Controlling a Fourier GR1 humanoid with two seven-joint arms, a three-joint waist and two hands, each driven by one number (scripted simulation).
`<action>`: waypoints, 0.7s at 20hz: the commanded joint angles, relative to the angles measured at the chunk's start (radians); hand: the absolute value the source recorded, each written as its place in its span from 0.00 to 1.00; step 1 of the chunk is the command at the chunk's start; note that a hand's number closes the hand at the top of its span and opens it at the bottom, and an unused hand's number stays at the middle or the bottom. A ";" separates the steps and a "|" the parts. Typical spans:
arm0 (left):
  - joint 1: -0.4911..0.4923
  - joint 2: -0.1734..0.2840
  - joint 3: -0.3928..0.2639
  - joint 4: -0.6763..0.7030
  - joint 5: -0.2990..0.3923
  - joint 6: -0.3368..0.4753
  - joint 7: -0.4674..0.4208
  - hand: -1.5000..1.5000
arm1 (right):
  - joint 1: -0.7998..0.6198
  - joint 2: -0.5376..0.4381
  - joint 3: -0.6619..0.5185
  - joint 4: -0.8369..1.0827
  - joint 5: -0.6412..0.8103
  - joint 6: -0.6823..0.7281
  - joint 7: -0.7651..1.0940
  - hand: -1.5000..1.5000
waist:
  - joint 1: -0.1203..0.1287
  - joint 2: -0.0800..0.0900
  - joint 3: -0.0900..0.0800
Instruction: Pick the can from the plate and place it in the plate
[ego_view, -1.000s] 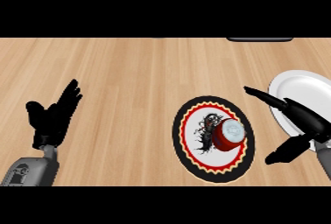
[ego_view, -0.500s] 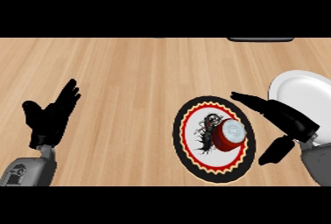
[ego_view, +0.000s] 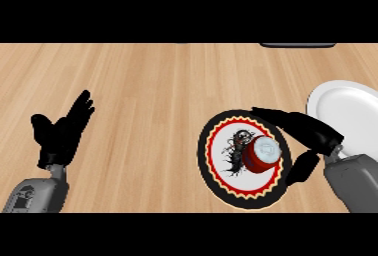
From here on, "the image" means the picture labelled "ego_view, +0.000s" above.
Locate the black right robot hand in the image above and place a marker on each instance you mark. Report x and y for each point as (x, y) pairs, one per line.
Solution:
(304, 130)

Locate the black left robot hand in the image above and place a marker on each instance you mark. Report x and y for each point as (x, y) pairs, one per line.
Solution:
(60, 135)

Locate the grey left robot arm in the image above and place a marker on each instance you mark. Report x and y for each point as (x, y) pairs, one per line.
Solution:
(40, 193)

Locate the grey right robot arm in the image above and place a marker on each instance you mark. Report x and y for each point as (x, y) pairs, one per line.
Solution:
(351, 181)

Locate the white plate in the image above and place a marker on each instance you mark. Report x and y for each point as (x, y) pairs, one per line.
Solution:
(348, 116)

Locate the red can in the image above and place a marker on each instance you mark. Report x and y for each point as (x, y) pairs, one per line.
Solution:
(260, 154)

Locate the black red patterned plate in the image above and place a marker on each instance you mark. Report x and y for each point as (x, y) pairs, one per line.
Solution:
(218, 160)

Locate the dark flat appliance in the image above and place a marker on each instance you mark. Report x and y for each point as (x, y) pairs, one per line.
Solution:
(297, 44)

